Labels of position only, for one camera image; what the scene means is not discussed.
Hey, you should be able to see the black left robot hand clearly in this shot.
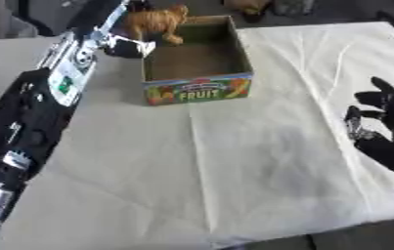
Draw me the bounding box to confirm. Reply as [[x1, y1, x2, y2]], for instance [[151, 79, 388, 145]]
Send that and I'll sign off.
[[67, 0, 157, 60]]

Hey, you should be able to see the grey chair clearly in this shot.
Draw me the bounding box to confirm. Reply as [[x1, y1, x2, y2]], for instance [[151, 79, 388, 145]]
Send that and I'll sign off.
[[0, 0, 41, 39]]

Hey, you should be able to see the orange striped tiger toy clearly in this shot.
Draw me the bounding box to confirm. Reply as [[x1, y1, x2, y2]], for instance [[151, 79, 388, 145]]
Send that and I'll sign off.
[[119, 3, 192, 47]]

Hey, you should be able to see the cardboard box with fruit print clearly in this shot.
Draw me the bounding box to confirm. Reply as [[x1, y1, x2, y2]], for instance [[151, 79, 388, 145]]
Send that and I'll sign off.
[[140, 14, 257, 107]]

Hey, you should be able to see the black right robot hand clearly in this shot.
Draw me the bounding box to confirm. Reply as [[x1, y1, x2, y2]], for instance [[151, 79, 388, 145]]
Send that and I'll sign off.
[[343, 76, 394, 180]]

